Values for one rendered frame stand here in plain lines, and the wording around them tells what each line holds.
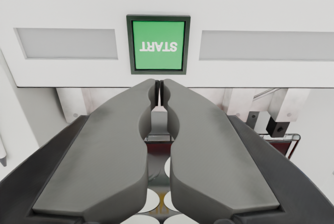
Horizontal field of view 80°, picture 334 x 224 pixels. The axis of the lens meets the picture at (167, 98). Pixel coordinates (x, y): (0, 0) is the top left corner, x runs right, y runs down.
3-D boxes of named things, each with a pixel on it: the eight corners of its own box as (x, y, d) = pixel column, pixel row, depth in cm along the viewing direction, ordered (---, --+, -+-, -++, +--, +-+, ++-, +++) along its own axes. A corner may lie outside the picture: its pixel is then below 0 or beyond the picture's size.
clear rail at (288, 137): (296, 137, 36) (300, 142, 35) (85, 138, 35) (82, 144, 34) (299, 131, 36) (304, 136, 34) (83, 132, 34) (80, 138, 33)
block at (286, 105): (286, 111, 34) (296, 122, 32) (267, 111, 34) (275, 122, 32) (304, 68, 30) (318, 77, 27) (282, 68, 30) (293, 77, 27)
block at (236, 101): (240, 111, 34) (246, 122, 31) (220, 112, 34) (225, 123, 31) (252, 67, 30) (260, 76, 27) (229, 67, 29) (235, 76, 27)
